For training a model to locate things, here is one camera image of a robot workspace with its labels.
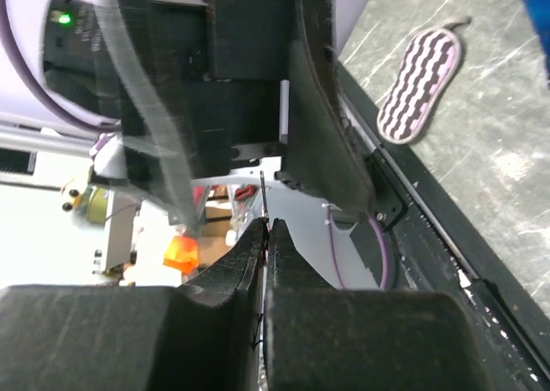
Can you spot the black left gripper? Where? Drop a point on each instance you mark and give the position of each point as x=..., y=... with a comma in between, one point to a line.
x=194, y=86

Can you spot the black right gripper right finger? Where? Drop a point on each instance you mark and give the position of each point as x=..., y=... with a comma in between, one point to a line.
x=320, y=338

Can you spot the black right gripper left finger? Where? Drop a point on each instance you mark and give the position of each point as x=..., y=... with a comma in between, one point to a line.
x=202, y=335

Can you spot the small silver key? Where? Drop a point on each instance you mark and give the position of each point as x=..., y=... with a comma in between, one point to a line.
x=265, y=213

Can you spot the blue Doritos bag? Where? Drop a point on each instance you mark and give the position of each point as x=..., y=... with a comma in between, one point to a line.
x=538, y=13

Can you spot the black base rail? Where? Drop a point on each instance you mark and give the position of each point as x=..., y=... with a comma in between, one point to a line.
x=436, y=248

